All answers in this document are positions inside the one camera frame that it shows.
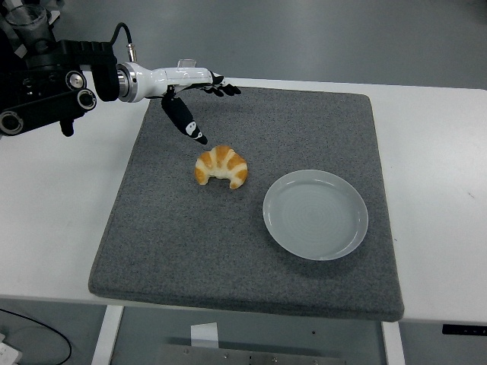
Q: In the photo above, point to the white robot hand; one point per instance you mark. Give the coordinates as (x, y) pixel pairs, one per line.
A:
(163, 78)

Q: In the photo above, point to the orange croissant bread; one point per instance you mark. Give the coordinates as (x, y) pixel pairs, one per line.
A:
(220, 159)

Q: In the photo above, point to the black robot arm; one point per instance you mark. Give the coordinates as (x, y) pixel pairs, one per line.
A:
(42, 102)

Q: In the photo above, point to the pale grey round plate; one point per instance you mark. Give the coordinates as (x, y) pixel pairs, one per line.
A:
(316, 216)

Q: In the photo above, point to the grey metal plate with screws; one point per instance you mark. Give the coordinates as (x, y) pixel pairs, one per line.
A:
(247, 357)

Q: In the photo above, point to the small clear plastic box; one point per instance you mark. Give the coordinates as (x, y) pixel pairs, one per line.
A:
(187, 62)

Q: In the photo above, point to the bin with clear bag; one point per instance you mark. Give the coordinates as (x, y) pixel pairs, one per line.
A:
(30, 19)

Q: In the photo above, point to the grey felt mat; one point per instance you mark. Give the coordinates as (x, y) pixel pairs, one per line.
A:
(182, 235)

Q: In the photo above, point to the black bulky object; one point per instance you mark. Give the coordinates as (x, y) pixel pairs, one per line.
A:
(5, 53)

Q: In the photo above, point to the white table leg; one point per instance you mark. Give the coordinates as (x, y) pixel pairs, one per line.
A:
(393, 344)
(108, 334)

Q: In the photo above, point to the white power strip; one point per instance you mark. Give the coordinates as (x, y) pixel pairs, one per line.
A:
(7, 351)

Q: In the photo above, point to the black table control panel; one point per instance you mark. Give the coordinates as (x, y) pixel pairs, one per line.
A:
(464, 329)

